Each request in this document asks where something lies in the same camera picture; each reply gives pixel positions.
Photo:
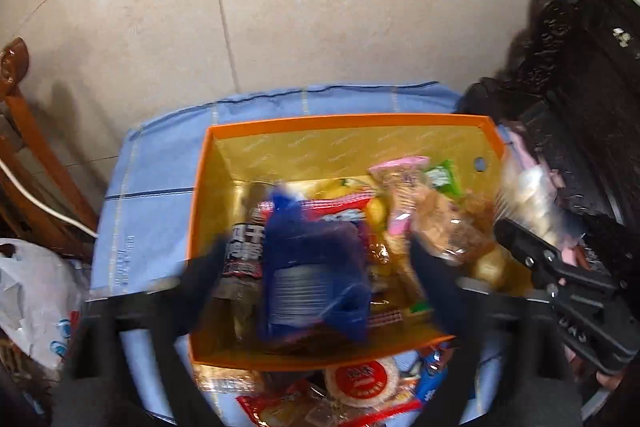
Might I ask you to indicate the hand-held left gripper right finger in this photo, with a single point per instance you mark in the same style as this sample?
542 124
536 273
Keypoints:
430 277

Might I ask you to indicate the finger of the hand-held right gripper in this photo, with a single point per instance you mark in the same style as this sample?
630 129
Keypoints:
525 243

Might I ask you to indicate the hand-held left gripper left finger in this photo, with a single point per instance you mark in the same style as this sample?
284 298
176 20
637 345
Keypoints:
200 277

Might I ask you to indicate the clear white bun packet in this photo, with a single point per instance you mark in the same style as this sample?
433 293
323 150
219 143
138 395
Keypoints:
530 202

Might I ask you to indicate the dark long snack packet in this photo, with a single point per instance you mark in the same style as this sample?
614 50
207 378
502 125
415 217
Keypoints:
245 257

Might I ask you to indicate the pink cookie packet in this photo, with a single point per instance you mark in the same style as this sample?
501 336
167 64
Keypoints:
400 187

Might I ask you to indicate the green snack packet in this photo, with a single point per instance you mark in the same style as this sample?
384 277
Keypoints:
445 177

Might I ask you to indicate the blue cookie packet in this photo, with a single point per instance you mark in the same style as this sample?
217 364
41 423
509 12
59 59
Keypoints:
310 277

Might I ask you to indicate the orange cardboard box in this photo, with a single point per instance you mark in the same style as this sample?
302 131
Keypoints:
300 147

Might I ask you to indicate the person's right hand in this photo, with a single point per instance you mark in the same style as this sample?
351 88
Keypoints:
609 379

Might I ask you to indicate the small blue snack packet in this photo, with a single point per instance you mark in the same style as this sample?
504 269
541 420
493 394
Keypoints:
430 379

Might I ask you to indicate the blue checked cloth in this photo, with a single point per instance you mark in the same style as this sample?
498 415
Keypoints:
150 167

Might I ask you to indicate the round red-label cracker packet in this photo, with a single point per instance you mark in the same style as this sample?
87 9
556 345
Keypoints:
362 382

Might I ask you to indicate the red-edged clear packet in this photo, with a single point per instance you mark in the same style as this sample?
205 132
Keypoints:
280 407

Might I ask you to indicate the white plastic bag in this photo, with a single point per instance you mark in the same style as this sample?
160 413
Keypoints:
35 297

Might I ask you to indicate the dark carved wooden furniture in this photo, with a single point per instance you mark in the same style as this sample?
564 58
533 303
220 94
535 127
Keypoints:
575 82

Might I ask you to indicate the brown carved wooden chair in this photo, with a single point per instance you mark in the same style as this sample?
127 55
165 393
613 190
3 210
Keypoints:
30 132

